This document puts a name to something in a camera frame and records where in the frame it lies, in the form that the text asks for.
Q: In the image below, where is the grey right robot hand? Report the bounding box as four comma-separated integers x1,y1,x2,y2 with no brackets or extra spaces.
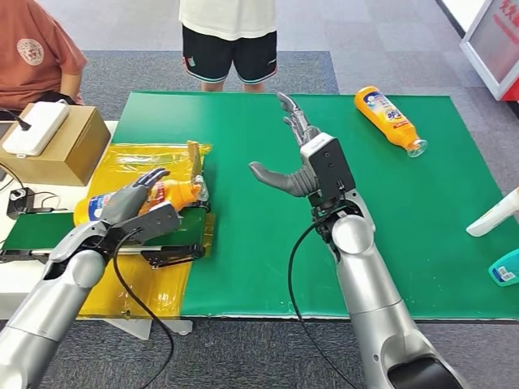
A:
248,91,322,199

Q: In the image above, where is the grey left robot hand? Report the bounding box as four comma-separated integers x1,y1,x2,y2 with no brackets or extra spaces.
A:
98,167,171,227

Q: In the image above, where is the orange detergent bottle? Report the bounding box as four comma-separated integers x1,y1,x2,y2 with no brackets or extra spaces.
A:
73,179,210,227
354,85,428,160

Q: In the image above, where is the white spray bottle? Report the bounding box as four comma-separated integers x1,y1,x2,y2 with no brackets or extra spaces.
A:
465,186,519,239

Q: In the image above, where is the yellow plastic sheet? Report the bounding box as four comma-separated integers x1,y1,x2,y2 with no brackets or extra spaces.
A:
76,141,216,322

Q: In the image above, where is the brown cardboard box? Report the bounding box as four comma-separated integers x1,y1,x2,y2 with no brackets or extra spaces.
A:
0,103,112,188

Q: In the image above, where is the yellow wrapped block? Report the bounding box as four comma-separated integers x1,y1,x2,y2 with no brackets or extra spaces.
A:
187,139,204,182

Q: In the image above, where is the green belt conveyor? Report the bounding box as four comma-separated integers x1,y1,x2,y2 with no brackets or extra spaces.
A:
0,201,211,271

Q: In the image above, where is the green table mat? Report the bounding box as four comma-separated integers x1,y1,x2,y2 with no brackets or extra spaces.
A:
111,92,519,322

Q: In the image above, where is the white flat device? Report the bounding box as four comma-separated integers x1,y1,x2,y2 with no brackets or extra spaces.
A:
2,100,70,159

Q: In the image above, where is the black power adapter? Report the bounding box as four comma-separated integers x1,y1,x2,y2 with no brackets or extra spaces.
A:
5,187,36,222

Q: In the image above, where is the white table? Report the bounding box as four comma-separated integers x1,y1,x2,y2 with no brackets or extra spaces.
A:
0,120,194,343

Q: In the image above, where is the white and red display stand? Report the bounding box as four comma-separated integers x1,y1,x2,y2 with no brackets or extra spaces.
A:
459,0,519,103

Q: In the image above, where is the teal plastic container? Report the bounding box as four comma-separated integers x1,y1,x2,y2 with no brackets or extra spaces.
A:
488,248,519,289

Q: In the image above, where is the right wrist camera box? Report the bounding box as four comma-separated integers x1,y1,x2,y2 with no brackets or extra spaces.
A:
299,131,357,209

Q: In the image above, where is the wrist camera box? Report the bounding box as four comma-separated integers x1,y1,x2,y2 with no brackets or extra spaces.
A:
299,131,357,209
115,202,182,246

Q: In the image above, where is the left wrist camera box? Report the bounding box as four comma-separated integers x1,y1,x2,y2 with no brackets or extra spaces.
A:
115,202,182,246

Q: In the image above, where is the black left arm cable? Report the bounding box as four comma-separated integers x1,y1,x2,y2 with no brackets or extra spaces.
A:
112,227,176,389

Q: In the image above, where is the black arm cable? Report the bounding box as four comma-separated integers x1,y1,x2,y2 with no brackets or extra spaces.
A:
287,216,359,389
112,227,176,389

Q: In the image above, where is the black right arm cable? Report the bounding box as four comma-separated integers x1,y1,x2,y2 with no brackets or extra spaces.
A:
287,216,359,389

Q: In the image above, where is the black plug with cable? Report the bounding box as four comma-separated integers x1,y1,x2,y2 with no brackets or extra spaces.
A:
0,107,32,133

